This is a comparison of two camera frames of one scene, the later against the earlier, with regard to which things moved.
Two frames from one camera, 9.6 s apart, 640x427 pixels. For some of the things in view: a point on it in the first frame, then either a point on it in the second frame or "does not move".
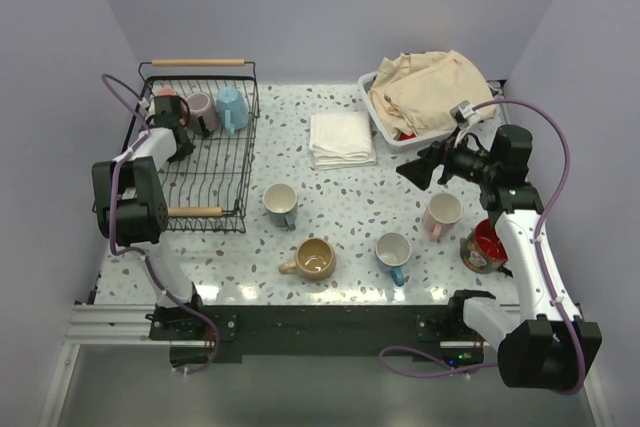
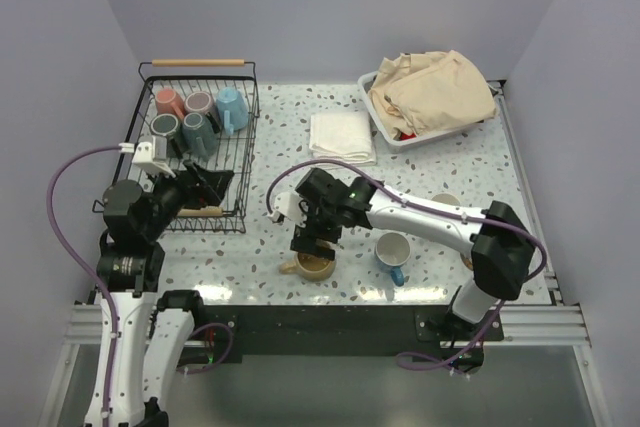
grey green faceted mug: x=280 y=200 to x=198 y=136
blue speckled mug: x=392 y=250 does not move
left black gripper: x=185 y=149 to x=195 y=193
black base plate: x=223 y=333 does not move
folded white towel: x=341 y=140 does not move
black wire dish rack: x=206 y=189 does not move
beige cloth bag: x=415 y=92 does not move
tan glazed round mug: x=314 y=259 does not move
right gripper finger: x=418 y=171 to x=305 y=245
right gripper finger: x=431 y=154 to x=322 y=252
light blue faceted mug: x=232 y=109 does not move
